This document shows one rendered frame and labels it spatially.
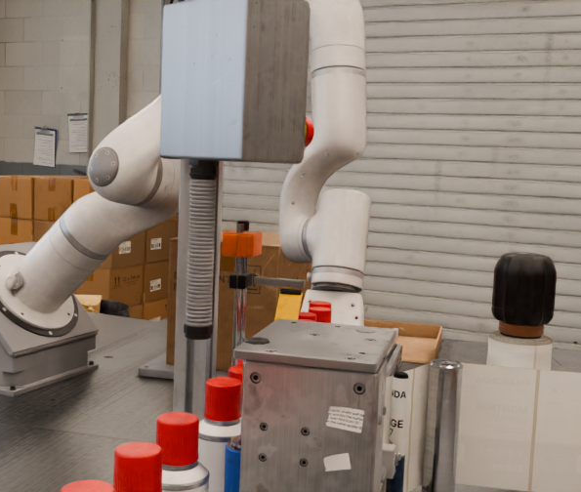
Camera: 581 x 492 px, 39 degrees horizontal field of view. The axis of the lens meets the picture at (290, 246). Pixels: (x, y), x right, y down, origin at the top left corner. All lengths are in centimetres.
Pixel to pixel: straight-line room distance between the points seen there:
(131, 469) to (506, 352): 67
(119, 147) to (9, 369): 47
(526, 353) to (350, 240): 33
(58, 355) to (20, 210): 345
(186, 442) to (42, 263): 104
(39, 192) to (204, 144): 410
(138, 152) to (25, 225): 368
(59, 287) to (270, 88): 84
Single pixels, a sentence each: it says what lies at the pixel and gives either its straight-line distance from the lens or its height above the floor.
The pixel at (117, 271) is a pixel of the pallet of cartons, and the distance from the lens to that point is 486.
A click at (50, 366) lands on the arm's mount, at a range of 172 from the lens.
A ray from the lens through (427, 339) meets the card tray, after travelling 225.
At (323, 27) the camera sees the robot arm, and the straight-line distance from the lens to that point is 136.
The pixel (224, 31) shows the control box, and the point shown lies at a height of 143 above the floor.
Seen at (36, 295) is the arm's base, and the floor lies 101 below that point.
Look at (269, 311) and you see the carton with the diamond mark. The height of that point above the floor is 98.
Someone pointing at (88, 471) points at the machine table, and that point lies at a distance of 127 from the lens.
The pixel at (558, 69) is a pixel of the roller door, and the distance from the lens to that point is 540.
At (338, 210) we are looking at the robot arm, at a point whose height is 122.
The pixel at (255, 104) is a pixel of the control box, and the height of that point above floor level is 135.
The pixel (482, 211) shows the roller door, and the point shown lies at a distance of 543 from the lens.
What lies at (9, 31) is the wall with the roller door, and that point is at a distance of 754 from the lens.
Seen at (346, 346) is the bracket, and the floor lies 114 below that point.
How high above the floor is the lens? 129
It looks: 6 degrees down
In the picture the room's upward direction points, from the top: 2 degrees clockwise
